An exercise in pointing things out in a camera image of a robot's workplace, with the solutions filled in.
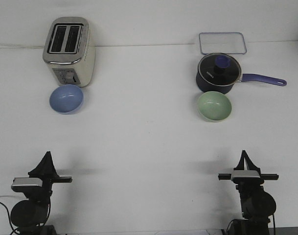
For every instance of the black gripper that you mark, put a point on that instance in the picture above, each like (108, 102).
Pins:
(246, 161)
(46, 172)

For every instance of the green bowl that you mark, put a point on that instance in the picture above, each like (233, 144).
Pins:
(214, 106)

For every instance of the blue bowl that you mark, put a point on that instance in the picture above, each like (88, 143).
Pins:
(66, 99)

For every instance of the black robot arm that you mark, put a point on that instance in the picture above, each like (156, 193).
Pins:
(30, 216)
(256, 204)

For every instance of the dark blue saucepan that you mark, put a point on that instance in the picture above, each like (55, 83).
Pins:
(205, 86)

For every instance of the glass pot lid blue knob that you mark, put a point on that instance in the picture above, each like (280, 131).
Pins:
(219, 69)

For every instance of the silver cream two-slot toaster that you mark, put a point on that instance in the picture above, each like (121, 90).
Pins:
(69, 51)

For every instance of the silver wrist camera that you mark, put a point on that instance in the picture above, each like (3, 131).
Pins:
(241, 175)
(25, 183)

